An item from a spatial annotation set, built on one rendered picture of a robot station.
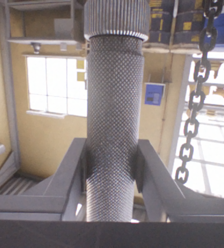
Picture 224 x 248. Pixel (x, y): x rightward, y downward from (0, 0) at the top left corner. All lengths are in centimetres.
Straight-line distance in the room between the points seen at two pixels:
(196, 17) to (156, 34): 66
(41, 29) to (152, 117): 412
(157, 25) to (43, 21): 370
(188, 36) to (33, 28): 455
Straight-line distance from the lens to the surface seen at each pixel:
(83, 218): 612
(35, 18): 648
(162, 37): 359
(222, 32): 319
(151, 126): 513
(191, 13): 362
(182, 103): 481
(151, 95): 471
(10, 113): 713
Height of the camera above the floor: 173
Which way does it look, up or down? 17 degrees up
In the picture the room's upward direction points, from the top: 176 degrees counter-clockwise
